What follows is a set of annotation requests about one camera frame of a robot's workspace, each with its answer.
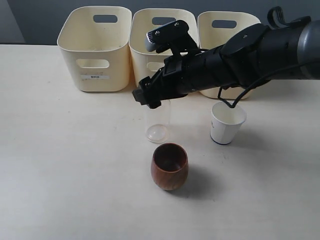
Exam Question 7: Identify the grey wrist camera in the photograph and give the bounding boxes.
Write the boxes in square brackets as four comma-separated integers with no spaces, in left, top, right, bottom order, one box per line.
[144,20,198,55]

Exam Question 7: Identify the cream storage bin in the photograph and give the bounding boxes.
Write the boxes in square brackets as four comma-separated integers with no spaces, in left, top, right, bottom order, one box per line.
[196,10,262,100]
[129,8,199,85]
[57,6,132,92]

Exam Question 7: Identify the brown wooden cup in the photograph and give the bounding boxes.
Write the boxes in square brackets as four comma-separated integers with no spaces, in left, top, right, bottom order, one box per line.
[150,142,189,191]

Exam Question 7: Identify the clear plastic bottle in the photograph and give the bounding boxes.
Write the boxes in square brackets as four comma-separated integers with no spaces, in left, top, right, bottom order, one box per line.
[143,100,171,144]

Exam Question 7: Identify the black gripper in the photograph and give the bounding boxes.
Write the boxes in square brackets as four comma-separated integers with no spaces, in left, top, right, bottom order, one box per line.
[132,49,225,109]

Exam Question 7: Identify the cream middle storage bin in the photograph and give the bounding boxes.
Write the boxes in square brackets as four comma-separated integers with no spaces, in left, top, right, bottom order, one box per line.
[129,8,199,85]

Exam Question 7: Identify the cream left storage bin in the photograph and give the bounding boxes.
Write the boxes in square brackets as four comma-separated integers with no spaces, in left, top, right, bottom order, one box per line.
[57,6,132,92]

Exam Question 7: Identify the cream right storage bin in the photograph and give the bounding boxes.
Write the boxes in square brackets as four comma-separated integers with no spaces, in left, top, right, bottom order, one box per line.
[196,10,262,100]

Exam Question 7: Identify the white paper cup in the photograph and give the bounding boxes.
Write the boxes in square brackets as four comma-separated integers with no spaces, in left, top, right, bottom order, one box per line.
[210,101,247,145]

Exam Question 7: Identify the black cable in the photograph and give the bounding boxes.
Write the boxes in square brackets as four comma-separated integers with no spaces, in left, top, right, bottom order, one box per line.
[216,6,311,109]

